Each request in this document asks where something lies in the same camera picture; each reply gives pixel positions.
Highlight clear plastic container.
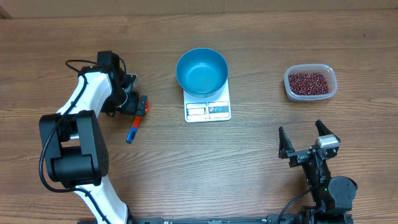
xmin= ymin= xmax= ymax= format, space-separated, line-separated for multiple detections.
xmin=284 ymin=63 xmax=338 ymax=101

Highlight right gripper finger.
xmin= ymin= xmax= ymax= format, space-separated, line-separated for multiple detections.
xmin=315 ymin=119 xmax=332 ymax=136
xmin=279 ymin=126 xmax=295 ymax=159

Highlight blue plastic bowl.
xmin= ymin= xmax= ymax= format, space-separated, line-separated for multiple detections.
xmin=175 ymin=47 xmax=229 ymax=98

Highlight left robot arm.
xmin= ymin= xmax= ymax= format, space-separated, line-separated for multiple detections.
xmin=39 ymin=51 xmax=149 ymax=223

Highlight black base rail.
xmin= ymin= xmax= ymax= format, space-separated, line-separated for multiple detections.
xmin=77 ymin=213 xmax=355 ymax=224

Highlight white digital kitchen scale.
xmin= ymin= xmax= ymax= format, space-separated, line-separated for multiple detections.
xmin=183 ymin=82 xmax=232 ymax=123

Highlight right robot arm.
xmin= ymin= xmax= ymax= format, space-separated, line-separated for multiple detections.
xmin=276 ymin=120 xmax=358 ymax=223

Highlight red scoop with blue handle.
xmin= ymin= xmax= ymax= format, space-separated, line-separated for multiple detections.
xmin=126 ymin=102 xmax=149 ymax=144

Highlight red beans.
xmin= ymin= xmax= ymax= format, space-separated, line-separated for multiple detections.
xmin=288 ymin=73 xmax=329 ymax=96

